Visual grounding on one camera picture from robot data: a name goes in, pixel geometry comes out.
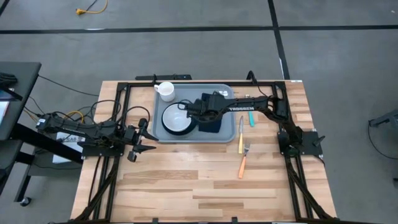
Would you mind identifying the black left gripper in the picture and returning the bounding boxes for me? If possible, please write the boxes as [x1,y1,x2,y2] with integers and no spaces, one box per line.
[123,118,160,163]

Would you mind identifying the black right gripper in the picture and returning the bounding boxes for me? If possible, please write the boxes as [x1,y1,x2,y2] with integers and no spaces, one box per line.
[185,91,234,124]

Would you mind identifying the white ceramic bowl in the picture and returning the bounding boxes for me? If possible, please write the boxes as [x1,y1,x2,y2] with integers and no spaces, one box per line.
[162,103,192,133]

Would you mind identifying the navy cloth napkin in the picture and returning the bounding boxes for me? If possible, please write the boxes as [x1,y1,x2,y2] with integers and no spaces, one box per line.
[198,118,223,134]

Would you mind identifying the dark teal plate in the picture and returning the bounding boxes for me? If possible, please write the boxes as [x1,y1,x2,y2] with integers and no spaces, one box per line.
[160,101,198,137]

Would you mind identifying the fork with orange handle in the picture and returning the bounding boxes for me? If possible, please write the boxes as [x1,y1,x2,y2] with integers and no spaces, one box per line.
[237,141,252,180]

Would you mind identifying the grey plastic tray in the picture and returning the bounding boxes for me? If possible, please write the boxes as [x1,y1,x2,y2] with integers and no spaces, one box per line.
[151,83,237,144]

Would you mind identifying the white mug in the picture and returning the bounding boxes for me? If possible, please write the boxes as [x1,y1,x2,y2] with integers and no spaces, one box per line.
[154,81,176,103]

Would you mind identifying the black bar behind table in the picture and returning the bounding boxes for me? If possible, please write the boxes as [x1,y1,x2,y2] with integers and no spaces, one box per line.
[134,73,193,82]

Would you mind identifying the black desk base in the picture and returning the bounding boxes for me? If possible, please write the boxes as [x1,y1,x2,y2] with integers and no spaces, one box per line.
[0,123,85,206]

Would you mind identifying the black side desk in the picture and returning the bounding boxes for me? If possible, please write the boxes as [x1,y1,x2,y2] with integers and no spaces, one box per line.
[0,61,42,142]

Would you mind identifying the black bundle on desk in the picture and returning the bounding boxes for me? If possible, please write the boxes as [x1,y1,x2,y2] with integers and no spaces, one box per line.
[0,72,19,90]

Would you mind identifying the grey floor stand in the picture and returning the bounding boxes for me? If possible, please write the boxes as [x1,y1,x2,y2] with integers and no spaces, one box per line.
[368,108,398,128]

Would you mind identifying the black metal table frame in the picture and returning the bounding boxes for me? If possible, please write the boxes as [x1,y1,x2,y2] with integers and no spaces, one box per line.
[72,80,340,224]

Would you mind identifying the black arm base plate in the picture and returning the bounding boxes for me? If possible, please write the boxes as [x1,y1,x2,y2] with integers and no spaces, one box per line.
[278,130,324,156]
[76,141,125,158]

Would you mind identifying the knife with yellow handle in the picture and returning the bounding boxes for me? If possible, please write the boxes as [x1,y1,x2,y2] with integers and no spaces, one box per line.
[237,115,246,155]

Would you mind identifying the spoon with teal handle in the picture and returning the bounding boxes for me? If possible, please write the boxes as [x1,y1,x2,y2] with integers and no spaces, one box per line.
[244,94,256,128]

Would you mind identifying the yellow floor cable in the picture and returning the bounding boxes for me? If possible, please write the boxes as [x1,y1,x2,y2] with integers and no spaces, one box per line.
[75,0,109,16]

